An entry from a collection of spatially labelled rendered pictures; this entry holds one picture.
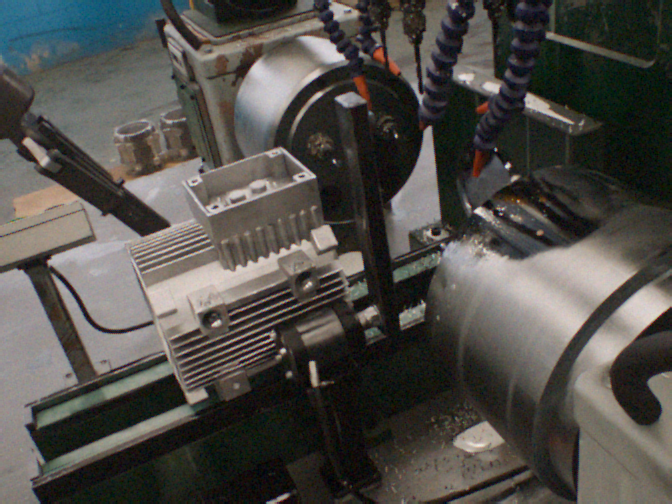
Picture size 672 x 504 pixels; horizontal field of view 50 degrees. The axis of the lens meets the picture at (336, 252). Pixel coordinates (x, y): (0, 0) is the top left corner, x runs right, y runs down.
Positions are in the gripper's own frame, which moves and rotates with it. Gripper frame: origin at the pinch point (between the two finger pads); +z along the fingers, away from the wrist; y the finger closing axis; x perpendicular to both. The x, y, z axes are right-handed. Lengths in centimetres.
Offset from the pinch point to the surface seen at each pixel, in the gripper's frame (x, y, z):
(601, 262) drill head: -26.3, -41.1, 10.4
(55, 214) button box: 9.8, 16.7, -1.2
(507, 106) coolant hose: -32.3, -25.5, 6.4
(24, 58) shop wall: 66, 543, 77
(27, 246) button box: 14.9, 15.3, -1.5
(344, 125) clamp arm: -21.5, -19.6, -0.5
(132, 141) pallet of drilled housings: 24, 242, 78
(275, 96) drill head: -21.3, 18.8, 10.5
